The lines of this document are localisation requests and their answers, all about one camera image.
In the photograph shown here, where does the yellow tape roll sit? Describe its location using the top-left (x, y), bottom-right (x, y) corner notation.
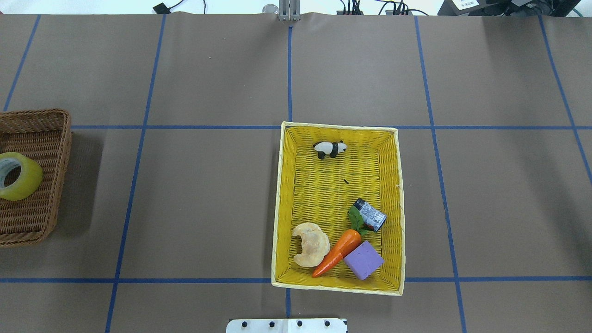
top-left (0, 152), bottom-right (43, 202)

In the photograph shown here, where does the yellow plastic basket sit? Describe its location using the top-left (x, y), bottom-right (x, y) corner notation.
top-left (271, 122), bottom-right (406, 296)

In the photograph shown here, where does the brown wicker basket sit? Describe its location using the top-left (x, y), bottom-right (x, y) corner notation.
top-left (0, 108), bottom-right (72, 248)

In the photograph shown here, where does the panda figurine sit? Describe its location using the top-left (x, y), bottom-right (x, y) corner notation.
top-left (313, 141), bottom-right (347, 160)

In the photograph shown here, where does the toy croissant bread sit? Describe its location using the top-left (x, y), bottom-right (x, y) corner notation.
top-left (292, 222), bottom-right (331, 267)

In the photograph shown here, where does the orange toy carrot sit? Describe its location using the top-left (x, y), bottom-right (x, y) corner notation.
top-left (312, 206), bottom-right (374, 278)

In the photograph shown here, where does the small printed can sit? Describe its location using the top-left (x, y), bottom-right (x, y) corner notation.
top-left (353, 198), bottom-right (387, 233)

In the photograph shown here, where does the purple foam cube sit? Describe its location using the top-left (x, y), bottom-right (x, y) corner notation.
top-left (343, 241), bottom-right (385, 280)

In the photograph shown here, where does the small black device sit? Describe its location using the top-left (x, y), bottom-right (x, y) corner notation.
top-left (153, 3), bottom-right (171, 15)

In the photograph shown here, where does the aluminium frame post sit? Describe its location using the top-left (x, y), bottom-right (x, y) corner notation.
top-left (277, 0), bottom-right (301, 22)

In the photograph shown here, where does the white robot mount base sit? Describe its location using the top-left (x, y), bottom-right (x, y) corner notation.
top-left (226, 318), bottom-right (349, 333)

